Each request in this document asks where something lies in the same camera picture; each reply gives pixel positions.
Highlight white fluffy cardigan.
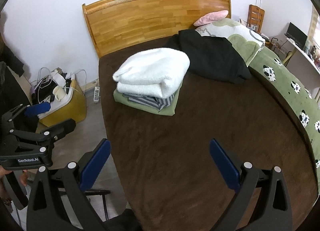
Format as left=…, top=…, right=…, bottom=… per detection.
left=112, top=48, right=190, bottom=99

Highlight yellow storage box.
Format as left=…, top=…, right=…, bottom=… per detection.
left=38, top=79, right=87, bottom=126

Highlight white mug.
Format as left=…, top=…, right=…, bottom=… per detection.
left=53, top=86, right=66, bottom=101

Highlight white power strip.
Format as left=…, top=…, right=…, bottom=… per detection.
left=93, top=86, right=100, bottom=103

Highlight brown bed blanket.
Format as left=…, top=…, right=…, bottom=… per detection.
left=99, top=39, right=318, bottom=230

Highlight green folded garment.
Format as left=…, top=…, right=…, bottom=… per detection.
left=113, top=89, right=180, bottom=116

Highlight grey striped folded garment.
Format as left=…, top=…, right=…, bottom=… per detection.
left=123, top=93, right=175, bottom=111

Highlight green cow-print blanket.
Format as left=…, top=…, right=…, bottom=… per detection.
left=249, top=47, right=319, bottom=182

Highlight wooden headboard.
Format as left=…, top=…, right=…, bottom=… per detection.
left=82, top=0, right=231, bottom=57

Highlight black folded garment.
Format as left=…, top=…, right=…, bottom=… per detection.
left=164, top=29, right=252, bottom=83

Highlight white green patterned pillow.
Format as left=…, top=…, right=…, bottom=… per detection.
left=196, top=18, right=265, bottom=66

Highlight black monitor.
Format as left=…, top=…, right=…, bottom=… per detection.
left=285, top=22, right=307, bottom=49

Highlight wooden chair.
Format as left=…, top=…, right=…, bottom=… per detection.
left=247, top=4, right=265, bottom=33

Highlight pink pillow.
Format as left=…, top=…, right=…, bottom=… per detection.
left=194, top=10, right=229, bottom=27

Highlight white wall desk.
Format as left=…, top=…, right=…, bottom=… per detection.
left=282, top=37, right=319, bottom=74

